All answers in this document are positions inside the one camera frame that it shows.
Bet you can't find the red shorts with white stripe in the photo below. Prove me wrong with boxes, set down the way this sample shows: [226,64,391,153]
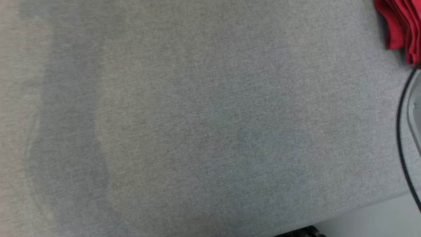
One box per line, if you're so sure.
[374,0,421,65]

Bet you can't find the thin black cable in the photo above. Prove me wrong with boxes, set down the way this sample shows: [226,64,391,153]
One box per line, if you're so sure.
[396,67,421,211]

